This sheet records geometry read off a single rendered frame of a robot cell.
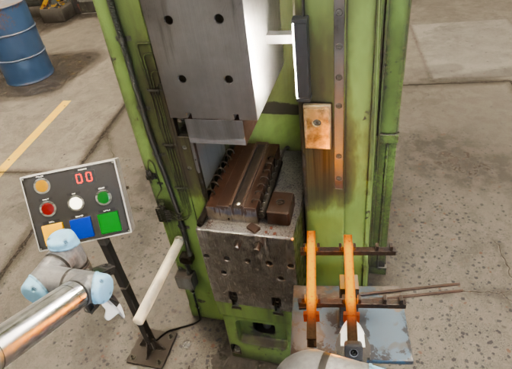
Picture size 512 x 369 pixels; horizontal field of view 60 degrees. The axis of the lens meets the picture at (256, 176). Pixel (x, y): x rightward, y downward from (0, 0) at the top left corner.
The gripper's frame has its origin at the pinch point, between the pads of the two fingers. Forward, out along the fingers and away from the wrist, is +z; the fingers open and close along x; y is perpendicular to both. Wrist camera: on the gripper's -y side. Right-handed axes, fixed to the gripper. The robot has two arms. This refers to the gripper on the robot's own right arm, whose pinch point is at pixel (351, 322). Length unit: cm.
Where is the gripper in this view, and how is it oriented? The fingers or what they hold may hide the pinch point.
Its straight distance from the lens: 136.0
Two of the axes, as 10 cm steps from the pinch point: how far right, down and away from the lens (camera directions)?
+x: 9.9, -0.1, -1.7
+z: 1.3, -6.2, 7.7
